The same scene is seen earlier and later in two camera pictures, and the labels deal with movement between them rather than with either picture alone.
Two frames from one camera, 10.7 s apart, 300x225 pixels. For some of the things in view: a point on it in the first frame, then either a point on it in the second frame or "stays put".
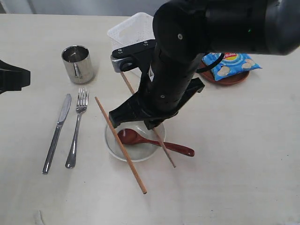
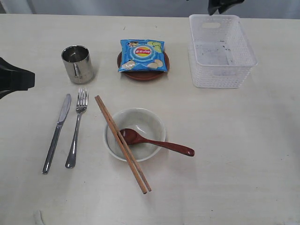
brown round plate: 208,75 to 143,76
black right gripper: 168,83 to 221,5
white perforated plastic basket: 137,29 to 220,53
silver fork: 82,102 stays put
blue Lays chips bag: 232,63 to 142,55
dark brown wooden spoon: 131,137 stays put
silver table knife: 53,145 stays put
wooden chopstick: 162,143 to 139,173
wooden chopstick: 142,188 stays put
